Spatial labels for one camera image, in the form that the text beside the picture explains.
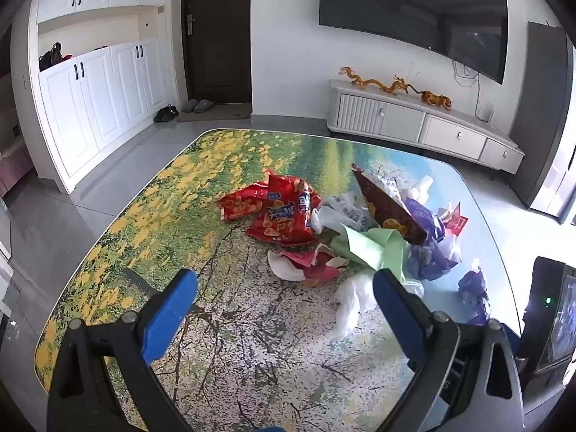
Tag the white wardrobe cabinet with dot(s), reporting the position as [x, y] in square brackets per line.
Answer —
[103, 99]

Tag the red snack bag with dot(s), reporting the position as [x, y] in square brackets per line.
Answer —
[281, 211]

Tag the pair of black shoes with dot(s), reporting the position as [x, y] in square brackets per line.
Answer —
[165, 113]

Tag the grey slipper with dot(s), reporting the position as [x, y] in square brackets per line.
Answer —
[204, 106]
[190, 105]

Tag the red white paper wrapper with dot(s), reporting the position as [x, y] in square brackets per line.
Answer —
[315, 270]

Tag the black bag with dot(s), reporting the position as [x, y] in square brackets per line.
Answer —
[50, 56]

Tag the brown snack bag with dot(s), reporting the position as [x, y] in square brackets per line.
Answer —
[389, 209]

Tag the white printed plastic bag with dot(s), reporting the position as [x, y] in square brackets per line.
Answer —
[342, 211]

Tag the white television cabinet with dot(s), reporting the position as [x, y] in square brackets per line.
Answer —
[405, 119]

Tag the dark grey refrigerator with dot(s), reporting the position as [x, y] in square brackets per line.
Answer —
[537, 112]

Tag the brown doormat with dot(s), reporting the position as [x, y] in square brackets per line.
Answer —
[225, 112]

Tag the orange tiger figurine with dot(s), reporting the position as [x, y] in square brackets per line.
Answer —
[436, 98]

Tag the large purple wrapper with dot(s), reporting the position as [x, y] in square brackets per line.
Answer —
[427, 252]

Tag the small red packet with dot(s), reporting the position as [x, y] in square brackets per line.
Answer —
[456, 221]

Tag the dark brown door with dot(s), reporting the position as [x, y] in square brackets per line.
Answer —
[220, 45]

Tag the clear plastic bag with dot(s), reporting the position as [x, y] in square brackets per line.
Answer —
[353, 301]

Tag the orange dragon figurine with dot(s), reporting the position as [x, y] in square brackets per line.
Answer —
[369, 82]

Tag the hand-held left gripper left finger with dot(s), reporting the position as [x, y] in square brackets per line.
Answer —
[168, 315]

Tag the small purple wrapper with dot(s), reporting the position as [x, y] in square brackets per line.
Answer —
[474, 292]

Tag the small white device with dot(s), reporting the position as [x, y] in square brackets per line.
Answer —
[486, 111]

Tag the wall-mounted black television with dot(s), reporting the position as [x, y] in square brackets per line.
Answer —
[405, 4]

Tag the green plastic bag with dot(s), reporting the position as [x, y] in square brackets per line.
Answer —
[373, 245]

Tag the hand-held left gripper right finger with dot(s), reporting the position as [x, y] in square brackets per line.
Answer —
[400, 310]

